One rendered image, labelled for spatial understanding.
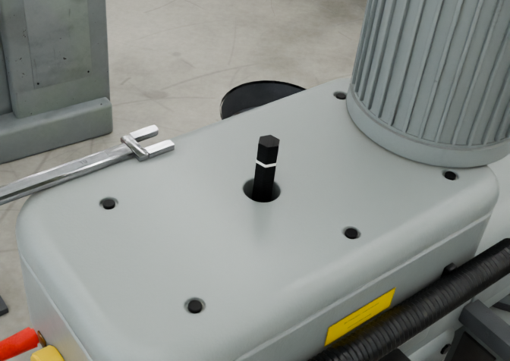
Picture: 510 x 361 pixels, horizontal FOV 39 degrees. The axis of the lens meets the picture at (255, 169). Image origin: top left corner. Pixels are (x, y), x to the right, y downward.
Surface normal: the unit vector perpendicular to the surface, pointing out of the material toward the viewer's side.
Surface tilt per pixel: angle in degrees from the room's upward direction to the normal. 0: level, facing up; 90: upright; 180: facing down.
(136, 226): 0
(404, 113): 90
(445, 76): 90
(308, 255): 0
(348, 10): 0
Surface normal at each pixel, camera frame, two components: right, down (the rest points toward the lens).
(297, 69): 0.09, -0.77
